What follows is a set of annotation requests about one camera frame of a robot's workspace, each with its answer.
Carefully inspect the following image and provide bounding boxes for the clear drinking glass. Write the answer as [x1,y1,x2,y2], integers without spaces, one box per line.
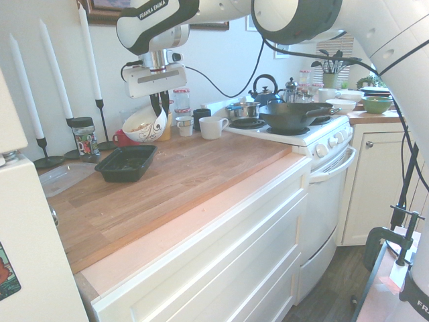
[119,109,139,127]

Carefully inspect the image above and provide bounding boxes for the white drawer cabinet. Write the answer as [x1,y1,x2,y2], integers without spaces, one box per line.
[90,157,313,322]

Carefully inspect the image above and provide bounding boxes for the black mug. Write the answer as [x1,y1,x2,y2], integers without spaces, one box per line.
[192,108,212,132]

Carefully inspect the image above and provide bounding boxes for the red mug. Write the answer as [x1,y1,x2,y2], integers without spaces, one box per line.
[112,129,140,148]

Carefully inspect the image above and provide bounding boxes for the black kitchen spoon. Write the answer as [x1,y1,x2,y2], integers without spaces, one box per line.
[337,56,363,74]

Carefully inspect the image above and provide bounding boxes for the clear plastic lid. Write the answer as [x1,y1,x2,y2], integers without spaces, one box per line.
[38,162,98,198]

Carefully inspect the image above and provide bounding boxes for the green bowl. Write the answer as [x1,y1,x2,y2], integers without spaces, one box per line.
[362,96,394,115]

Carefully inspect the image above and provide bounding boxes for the white taper candle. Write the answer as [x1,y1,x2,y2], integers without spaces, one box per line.
[9,33,45,140]
[38,18,74,119]
[77,1,103,101]

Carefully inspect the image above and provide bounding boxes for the small green plant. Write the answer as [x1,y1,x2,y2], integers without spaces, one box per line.
[355,75,383,89]

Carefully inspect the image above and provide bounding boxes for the glass french press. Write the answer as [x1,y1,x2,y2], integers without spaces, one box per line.
[284,77,300,103]

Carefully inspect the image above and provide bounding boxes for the yellow mug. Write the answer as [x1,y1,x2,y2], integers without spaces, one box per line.
[156,112,173,142]

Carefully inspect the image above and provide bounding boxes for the white stove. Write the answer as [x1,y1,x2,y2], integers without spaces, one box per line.
[214,95,358,305]

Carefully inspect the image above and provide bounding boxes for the green utensil holder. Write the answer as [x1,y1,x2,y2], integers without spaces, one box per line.
[322,72,339,90]

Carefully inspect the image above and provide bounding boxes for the white door cabinet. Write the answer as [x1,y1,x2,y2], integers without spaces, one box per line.
[341,122,423,248]

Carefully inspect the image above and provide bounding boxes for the steel pot blue handles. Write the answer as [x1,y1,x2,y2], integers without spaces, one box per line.
[225,102,262,122]

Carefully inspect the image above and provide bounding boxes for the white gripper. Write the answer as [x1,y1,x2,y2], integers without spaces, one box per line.
[123,63,188,117]

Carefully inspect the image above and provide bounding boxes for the black camera stand pole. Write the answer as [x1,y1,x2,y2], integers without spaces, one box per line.
[389,140,422,229]

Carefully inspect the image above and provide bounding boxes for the dark green C-clamp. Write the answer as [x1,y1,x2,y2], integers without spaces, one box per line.
[363,211,426,273]

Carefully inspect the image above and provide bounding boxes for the black plastic food container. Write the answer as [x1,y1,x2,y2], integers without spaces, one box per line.
[94,144,159,184]

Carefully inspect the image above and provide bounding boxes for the colourful fridge sticker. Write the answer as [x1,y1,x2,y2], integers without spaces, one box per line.
[0,241,22,301]

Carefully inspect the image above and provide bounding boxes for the white shallow bowl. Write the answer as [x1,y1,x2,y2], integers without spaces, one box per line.
[324,99,357,114]

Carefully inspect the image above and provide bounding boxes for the tall framed wall picture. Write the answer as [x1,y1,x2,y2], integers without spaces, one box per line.
[273,42,291,61]

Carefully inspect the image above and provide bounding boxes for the white bowl with swirl pattern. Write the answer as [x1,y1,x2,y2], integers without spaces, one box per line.
[122,105,168,143]

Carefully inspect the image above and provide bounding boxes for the blue kettle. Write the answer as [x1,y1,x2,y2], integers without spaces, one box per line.
[248,74,286,106]

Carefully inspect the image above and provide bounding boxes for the plain white mug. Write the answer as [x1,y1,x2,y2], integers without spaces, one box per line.
[317,88,342,103]

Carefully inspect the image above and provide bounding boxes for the small white patterned mug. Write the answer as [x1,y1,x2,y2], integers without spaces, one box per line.
[175,116,195,138]

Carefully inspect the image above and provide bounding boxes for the large white cup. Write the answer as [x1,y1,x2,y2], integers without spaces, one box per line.
[198,117,230,141]

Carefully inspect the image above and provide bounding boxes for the white refrigerator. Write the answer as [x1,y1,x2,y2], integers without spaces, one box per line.
[0,66,90,322]

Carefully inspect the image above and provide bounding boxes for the dark framed painting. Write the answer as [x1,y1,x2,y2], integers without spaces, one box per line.
[86,0,231,32]

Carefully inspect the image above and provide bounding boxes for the black wok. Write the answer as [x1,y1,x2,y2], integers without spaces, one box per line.
[258,102,342,132]

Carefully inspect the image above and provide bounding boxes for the spice jar with black lid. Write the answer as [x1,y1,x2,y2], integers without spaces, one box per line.
[68,116,101,158]

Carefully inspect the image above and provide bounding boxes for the tall jar red checkered lid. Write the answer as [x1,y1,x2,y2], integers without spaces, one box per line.
[172,88,191,110]

